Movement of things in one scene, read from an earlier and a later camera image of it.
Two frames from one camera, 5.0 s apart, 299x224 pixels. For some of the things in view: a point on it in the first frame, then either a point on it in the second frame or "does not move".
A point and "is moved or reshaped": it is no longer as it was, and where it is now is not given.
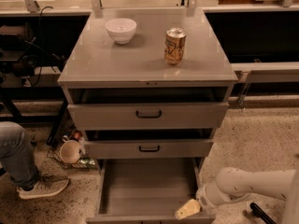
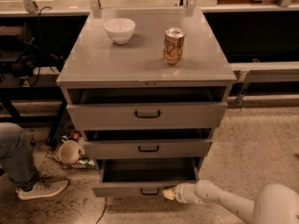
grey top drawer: x=148 y=116 does not move
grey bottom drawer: x=149 y=190 is moved or reshaped
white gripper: x=206 y=199 to x=178 y=192
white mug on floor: x=70 y=150 does not move
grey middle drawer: x=148 y=149 does not move
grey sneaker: x=46 y=186 does not move
